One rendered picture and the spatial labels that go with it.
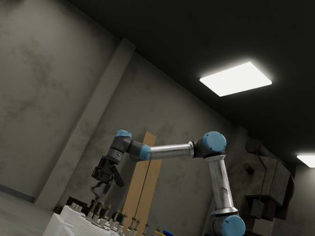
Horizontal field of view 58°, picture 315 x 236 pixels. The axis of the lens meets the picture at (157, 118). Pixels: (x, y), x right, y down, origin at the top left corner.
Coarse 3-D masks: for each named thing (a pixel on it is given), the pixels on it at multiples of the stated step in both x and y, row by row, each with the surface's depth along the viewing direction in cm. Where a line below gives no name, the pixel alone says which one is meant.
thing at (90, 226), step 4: (88, 224) 107; (92, 224) 106; (88, 228) 106; (92, 228) 104; (96, 228) 104; (100, 228) 105; (84, 232) 106; (88, 232) 104; (92, 232) 104; (96, 232) 104; (100, 232) 104; (104, 232) 104; (108, 232) 106
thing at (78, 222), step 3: (78, 216) 128; (81, 216) 127; (78, 219) 126; (81, 219) 126; (75, 222) 127; (78, 222) 125; (81, 222) 125; (75, 225) 125; (78, 225) 125; (75, 228) 125; (78, 228) 124; (72, 231) 125; (75, 231) 124
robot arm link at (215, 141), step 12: (216, 132) 147; (204, 144) 145; (216, 144) 144; (204, 156) 147; (216, 156) 143; (216, 168) 143; (216, 180) 142; (216, 192) 141; (228, 192) 140; (216, 204) 141; (228, 204) 138; (216, 216) 139; (228, 216) 134; (216, 228) 140; (228, 228) 132; (240, 228) 133
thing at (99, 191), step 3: (102, 183) 133; (102, 186) 132; (105, 186) 133; (96, 189) 131; (99, 189) 132; (102, 189) 132; (96, 192) 130; (99, 192) 131; (102, 192) 132; (99, 195) 131; (102, 195) 132; (99, 198) 131; (96, 201) 132
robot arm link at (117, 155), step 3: (108, 150) 140; (111, 150) 138; (114, 150) 137; (108, 153) 138; (111, 153) 137; (114, 153) 137; (117, 153) 137; (120, 153) 138; (108, 156) 137; (111, 156) 136; (114, 156) 136; (117, 156) 137; (120, 156) 138; (117, 159) 137; (120, 159) 139
